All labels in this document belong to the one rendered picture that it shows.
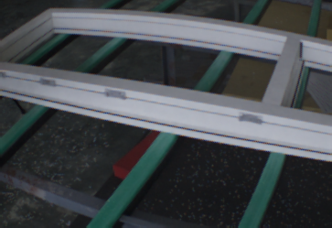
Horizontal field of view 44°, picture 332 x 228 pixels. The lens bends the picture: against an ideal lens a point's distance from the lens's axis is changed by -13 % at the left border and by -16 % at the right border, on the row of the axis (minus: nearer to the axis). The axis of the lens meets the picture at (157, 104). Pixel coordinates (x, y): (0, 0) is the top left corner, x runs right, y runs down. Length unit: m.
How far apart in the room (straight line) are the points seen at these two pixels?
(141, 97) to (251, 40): 0.44
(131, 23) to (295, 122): 0.71
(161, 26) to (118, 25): 0.15
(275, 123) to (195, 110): 0.17
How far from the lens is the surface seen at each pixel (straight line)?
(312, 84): 1.65
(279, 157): 0.89
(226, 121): 0.92
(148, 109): 0.98
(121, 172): 1.27
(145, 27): 1.40
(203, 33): 1.33
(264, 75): 1.68
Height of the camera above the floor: 1.41
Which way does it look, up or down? 31 degrees down
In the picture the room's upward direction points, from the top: 4 degrees counter-clockwise
